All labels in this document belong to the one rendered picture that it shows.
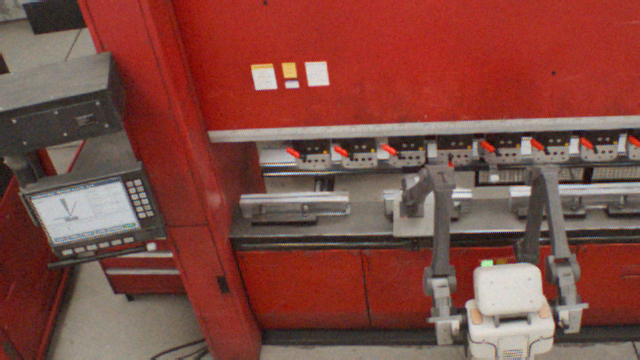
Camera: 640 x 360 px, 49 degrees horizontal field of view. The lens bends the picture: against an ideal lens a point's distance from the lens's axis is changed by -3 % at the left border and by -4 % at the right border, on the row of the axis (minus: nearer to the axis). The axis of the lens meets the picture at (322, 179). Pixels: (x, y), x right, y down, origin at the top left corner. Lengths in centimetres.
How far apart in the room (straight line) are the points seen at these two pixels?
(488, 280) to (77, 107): 148
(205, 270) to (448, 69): 145
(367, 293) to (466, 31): 144
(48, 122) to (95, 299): 212
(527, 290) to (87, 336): 274
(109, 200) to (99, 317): 176
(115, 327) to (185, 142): 176
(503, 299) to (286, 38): 123
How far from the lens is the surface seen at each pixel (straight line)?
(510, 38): 273
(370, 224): 325
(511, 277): 238
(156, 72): 267
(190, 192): 303
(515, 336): 245
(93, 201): 276
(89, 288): 461
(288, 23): 270
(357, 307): 362
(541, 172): 262
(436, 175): 241
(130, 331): 428
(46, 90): 259
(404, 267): 337
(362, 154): 303
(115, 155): 382
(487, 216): 327
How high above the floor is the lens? 320
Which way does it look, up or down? 42 degrees down
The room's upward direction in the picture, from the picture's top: 9 degrees counter-clockwise
